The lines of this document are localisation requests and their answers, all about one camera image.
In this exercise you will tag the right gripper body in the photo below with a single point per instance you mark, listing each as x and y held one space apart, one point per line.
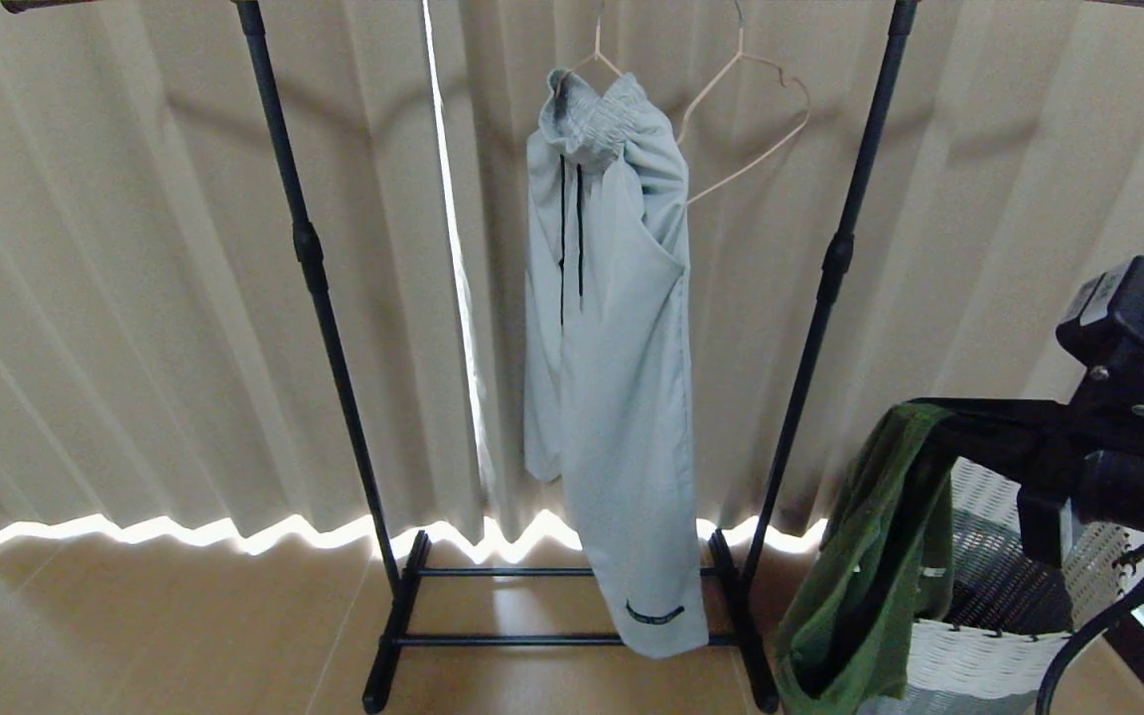
1128 487

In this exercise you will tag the green garment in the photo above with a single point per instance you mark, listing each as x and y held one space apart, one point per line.
870 556

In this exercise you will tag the pale grey shorts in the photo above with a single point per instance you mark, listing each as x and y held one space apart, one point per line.
622 397

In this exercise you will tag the pink clothes hanger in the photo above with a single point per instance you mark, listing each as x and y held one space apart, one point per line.
597 45
741 55

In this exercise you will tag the white laundry basket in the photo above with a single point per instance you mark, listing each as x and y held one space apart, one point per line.
969 665

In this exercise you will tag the black clothes rack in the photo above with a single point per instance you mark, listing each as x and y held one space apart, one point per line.
309 248

